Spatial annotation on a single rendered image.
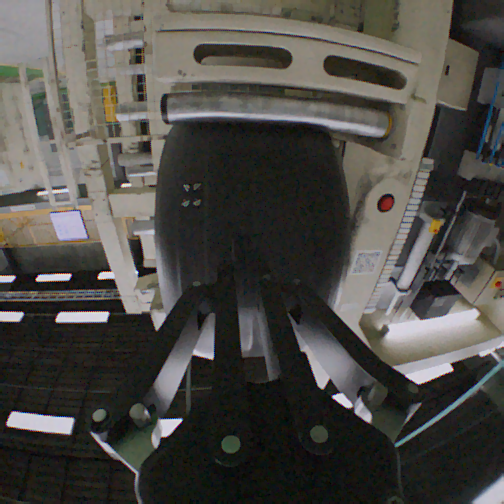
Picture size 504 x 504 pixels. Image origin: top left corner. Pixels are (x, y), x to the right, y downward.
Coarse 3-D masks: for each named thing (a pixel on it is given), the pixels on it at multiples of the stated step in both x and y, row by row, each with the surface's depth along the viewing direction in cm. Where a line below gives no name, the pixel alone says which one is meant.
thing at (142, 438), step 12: (132, 408) 7; (144, 408) 7; (144, 420) 7; (156, 420) 7; (132, 432) 7; (144, 432) 7; (156, 432) 7; (108, 444) 6; (120, 444) 6; (132, 444) 6; (144, 444) 6; (156, 444) 7; (120, 456) 6; (132, 456) 6; (144, 456) 6; (132, 468) 6
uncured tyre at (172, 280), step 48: (192, 144) 31; (240, 144) 31; (288, 144) 32; (240, 192) 29; (288, 192) 30; (336, 192) 32; (192, 240) 29; (288, 240) 30; (336, 240) 31; (336, 288) 34; (240, 336) 35
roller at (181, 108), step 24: (168, 96) 28; (192, 96) 28; (216, 96) 29; (240, 96) 29; (264, 96) 29; (288, 96) 30; (168, 120) 30; (192, 120) 30; (216, 120) 30; (240, 120) 31; (264, 120) 31; (288, 120) 31; (312, 120) 31; (336, 120) 31; (360, 120) 31; (384, 120) 31
